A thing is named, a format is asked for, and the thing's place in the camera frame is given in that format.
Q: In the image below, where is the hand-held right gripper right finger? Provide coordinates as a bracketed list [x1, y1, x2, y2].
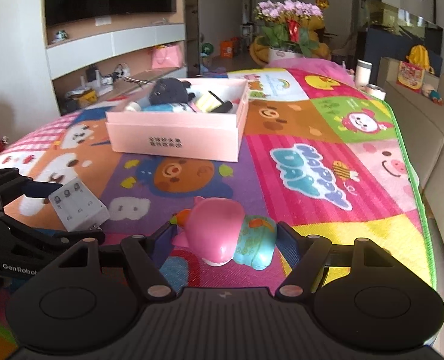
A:
[276, 222, 391, 299]

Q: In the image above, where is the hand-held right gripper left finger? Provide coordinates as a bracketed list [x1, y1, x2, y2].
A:
[59, 220, 178, 299]

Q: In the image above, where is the beige sofa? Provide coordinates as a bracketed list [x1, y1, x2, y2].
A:
[376, 56, 444, 360]

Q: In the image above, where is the yellow box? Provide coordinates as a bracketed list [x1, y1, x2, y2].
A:
[66, 88, 97, 109]

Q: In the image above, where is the pink gift bag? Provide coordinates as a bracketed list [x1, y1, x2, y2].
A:
[151, 44, 183, 70]

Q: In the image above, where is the orange bag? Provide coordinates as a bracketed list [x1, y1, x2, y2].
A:
[221, 39, 239, 59]

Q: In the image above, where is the pink blanket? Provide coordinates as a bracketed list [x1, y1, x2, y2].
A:
[269, 58, 355, 80]

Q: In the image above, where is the colourful cartoon play mat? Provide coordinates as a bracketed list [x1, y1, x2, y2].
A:
[0, 65, 438, 346]

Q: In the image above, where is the yellow printed bag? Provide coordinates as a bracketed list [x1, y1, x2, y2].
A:
[397, 44, 435, 94]

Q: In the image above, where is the blue white plastic bag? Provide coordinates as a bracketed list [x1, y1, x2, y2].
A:
[143, 102, 196, 113]

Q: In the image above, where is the white cup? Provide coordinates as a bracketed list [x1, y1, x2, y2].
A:
[354, 59, 373, 87]

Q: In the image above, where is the dark fish tank cabinet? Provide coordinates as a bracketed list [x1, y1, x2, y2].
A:
[357, 0, 443, 79]

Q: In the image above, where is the yellow and black toy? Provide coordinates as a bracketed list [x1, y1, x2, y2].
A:
[207, 90, 235, 114]

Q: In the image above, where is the white wall shelf unit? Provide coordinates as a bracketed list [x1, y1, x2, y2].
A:
[44, 22, 189, 117]

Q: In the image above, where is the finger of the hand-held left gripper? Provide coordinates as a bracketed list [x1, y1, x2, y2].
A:
[0, 168, 64, 211]
[0, 210, 106, 250]

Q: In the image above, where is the pink orchid plant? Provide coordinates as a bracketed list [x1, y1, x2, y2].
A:
[254, 0, 324, 61]

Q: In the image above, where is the pink and teal toy figure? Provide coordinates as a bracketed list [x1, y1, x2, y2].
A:
[170, 196, 279, 269]

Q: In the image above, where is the pink cardboard box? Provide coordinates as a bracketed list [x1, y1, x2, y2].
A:
[105, 78, 250, 163]

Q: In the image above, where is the black plush toy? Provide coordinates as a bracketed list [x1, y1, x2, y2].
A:
[148, 78, 194, 106]

